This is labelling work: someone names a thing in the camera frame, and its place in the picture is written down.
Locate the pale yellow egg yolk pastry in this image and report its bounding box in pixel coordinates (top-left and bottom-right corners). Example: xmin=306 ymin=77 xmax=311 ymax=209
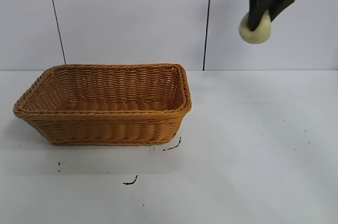
xmin=238 ymin=11 xmax=273 ymax=45

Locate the brown woven wicker basket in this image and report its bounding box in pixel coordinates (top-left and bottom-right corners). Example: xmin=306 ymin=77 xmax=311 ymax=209
xmin=13 ymin=62 xmax=193 ymax=147

